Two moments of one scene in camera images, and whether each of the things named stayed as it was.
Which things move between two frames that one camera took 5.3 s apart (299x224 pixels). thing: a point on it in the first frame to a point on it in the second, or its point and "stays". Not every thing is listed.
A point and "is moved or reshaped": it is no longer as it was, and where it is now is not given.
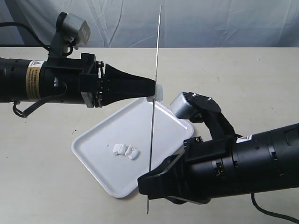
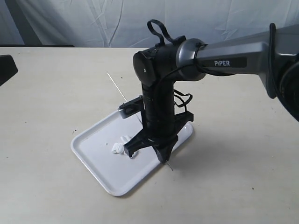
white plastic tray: [121, 149] stays
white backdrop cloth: [158, 23] stays
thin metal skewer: [155, 99] is moved or reshaped
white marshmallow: [159, 94] is moved or reshaped
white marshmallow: [119, 149] stays
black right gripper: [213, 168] to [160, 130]
